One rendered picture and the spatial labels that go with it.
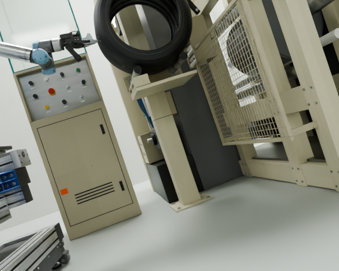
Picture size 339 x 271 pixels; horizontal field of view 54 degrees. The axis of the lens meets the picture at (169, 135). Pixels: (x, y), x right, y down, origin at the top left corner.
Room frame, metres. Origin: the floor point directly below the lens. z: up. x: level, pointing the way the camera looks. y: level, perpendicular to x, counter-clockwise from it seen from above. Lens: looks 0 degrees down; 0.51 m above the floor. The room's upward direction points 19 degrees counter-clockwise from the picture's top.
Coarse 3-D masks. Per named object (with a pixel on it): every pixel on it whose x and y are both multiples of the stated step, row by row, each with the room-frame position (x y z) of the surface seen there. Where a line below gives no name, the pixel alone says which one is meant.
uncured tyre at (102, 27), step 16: (112, 0) 1.88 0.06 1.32; (128, 0) 2.17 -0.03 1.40; (144, 0) 2.19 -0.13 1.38; (160, 0) 2.19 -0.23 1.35; (176, 0) 1.93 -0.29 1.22; (96, 16) 1.88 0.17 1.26; (112, 16) 2.15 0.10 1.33; (176, 16) 2.19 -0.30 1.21; (96, 32) 1.91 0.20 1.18; (112, 32) 1.86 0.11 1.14; (176, 32) 1.93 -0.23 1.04; (112, 48) 1.88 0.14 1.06; (128, 48) 1.87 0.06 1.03; (160, 48) 1.90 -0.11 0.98; (176, 48) 1.93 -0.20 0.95; (112, 64) 2.07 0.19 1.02; (128, 64) 1.92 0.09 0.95; (144, 64) 1.91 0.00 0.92; (160, 64) 1.94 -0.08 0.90
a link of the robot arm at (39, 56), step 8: (0, 48) 1.72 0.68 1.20; (8, 48) 1.73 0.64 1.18; (16, 48) 1.73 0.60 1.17; (24, 48) 1.74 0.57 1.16; (8, 56) 1.74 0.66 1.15; (16, 56) 1.74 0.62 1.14; (24, 56) 1.74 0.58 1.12; (32, 56) 1.73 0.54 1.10; (40, 56) 1.73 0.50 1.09; (48, 56) 1.77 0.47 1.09; (40, 64) 1.76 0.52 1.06; (48, 64) 1.81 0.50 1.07
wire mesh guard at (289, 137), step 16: (224, 16) 1.72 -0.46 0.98; (240, 16) 1.55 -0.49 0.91; (208, 32) 1.95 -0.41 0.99; (256, 32) 1.47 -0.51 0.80; (224, 48) 1.83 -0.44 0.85; (256, 64) 1.55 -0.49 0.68; (208, 80) 2.23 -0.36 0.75; (224, 80) 1.96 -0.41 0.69; (272, 80) 1.47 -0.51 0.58; (208, 96) 2.33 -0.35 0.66; (224, 112) 2.14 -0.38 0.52; (240, 112) 1.90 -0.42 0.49; (288, 128) 1.47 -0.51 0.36; (224, 144) 2.30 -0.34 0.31; (240, 144) 2.03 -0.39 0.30
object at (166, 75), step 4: (168, 68) 2.26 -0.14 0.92; (180, 68) 2.27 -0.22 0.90; (160, 72) 2.25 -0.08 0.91; (164, 72) 2.25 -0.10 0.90; (168, 72) 2.26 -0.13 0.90; (176, 72) 2.26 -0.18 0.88; (180, 72) 2.27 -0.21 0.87; (128, 76) 2.21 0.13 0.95; (152, 76) 2.24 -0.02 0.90; (156, 76) 2.24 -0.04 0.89; (160, 76) 2.25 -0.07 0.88; (164, 76) 2.25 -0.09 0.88; (168, 76) 2.26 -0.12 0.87; (172, 76) 2.26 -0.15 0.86; (124, 80) 2.20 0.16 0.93; (128, 80) 2.21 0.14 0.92; (152, 80) 2.23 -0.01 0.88; (156, 80) 2.24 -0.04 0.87; (124, 84) 2.22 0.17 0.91; (128, 84) 2.21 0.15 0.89; (128, 88) 2.20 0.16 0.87
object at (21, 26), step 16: (0, 0) 2.44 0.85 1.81; (16, 0) 2.46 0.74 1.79; (32, 0) 2.48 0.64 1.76; (48, 0) 2.50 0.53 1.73; (64, 0) 2.52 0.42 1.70; (0, 16) 2.43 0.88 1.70; (16, 16) 2.45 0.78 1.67; (32, 16) 2.47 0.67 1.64; (48, 16) 2.49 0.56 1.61; (64, 16) 2.51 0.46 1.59; (0, 32) 2.42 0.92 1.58; (16, 32) 2.44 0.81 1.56; (32, 32) 2.46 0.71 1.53; (48, 32) 2.48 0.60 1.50; (64, 32) 2.50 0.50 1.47; (32, 48) 2.45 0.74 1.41; (80, 48) 2.51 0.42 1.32; (16, 64) 2.43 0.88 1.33; (32, 64) 2.45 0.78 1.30
